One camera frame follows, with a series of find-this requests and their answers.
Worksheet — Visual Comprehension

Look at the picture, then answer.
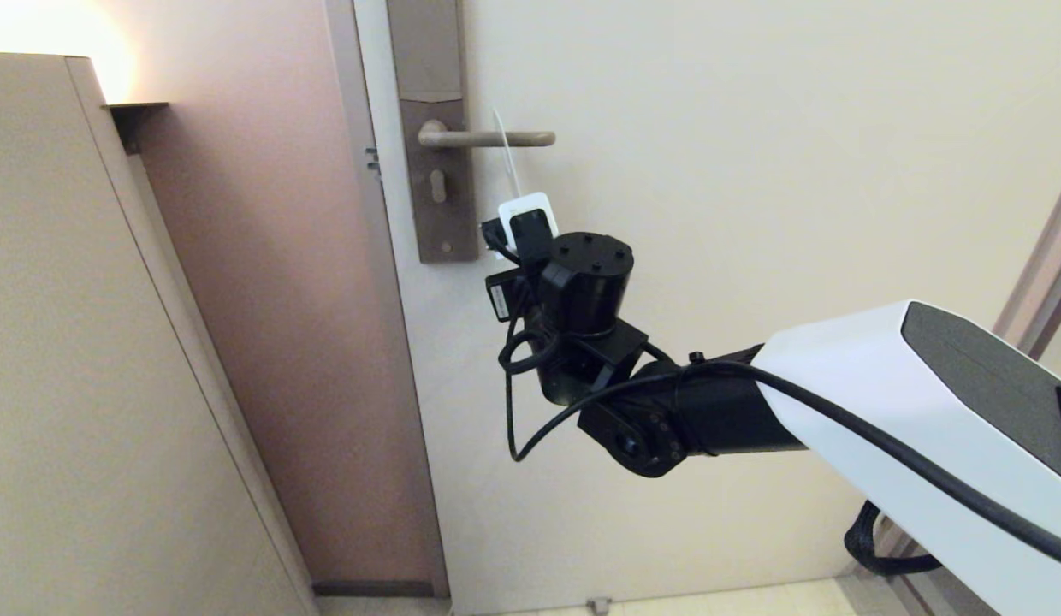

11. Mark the dark wall baseboard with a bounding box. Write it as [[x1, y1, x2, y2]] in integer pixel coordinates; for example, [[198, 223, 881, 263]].
[[312, 582, 436, 598]]

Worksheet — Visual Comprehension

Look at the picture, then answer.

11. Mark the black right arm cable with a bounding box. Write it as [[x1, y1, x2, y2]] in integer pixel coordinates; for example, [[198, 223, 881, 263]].
[[501, 325, 1061, 570]]

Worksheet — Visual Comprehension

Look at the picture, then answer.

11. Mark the white room door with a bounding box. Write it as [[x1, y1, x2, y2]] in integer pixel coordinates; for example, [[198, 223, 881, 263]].
[[351, 0, 1061, 613]]

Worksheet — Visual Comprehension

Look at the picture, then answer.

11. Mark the dark wall lamp shelf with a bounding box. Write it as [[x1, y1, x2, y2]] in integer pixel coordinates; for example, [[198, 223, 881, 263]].
[[104, 103, 169, 157]]

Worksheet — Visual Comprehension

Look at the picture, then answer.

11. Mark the white door hanger sign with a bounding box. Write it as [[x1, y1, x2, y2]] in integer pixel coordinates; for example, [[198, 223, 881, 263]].
[[494, 107, 525, 199]]

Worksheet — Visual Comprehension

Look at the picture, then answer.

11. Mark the beige cabinet panel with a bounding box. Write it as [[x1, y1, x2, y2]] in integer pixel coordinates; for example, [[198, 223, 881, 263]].
[[0, 54, 317, 616]]

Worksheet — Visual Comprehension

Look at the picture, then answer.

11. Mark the thick black braided cable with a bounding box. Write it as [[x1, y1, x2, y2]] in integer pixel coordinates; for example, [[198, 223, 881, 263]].
[[499, 329, 555, 376]]

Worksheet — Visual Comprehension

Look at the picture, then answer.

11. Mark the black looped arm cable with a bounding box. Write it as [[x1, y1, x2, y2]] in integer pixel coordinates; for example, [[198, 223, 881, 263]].
[[843, 500, 944, 576]]

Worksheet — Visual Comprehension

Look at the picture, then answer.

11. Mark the beige lever door handle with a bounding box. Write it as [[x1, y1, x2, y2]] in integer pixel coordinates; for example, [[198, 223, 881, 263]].
[[418, 121, 557, 151]]

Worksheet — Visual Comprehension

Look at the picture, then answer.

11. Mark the grey-brown door lock plate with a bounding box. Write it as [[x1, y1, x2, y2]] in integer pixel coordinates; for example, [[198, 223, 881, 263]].
[[385, 0, 480, 264]]

